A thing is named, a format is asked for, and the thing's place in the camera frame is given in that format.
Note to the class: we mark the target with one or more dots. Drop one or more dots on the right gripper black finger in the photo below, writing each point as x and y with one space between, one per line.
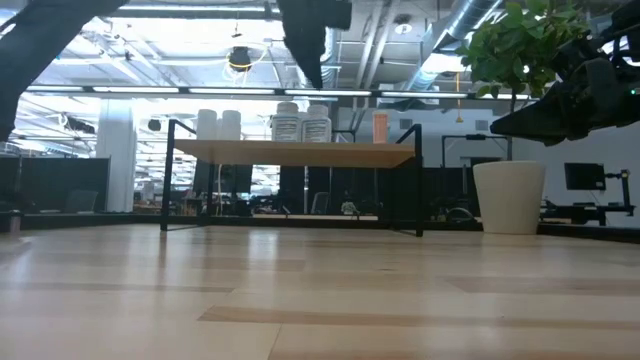
550 122

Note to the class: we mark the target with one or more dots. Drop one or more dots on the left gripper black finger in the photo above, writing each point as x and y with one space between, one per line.
310 55

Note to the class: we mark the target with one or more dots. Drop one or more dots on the large white labelled medicine bottle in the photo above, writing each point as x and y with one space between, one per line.
286 125
316 125

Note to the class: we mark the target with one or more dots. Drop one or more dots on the small orange medicine bottle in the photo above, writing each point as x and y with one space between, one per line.
380 127

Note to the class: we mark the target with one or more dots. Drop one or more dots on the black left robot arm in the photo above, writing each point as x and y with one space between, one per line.
40 45

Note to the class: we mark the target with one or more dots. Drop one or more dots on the black ceiling device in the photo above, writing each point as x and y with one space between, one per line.
240 57

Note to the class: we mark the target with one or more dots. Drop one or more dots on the black tubular stand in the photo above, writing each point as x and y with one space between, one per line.
475 136

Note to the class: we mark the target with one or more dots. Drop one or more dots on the leafy green plant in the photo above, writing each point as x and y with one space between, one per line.
510 50

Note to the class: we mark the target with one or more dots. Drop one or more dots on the large white plant pot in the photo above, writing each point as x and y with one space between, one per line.
509 197

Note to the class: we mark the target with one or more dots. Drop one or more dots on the dark office desk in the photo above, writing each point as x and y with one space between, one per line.
585 212

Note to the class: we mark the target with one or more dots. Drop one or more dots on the long ceiling light strip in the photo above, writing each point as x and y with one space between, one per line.
140 90

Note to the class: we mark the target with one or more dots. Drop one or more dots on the white round pillar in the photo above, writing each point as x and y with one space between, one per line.
116 150

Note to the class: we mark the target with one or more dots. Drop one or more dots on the black office partition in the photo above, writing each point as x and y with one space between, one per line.
50 185

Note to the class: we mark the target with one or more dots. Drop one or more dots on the silver ventilation duct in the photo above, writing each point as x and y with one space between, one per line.
331 55
445 45

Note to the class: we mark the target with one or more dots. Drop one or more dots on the wooden shelf with black frame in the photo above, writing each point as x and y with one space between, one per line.
300 152

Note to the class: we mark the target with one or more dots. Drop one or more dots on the black aluminium table frame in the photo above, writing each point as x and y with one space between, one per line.
300 223

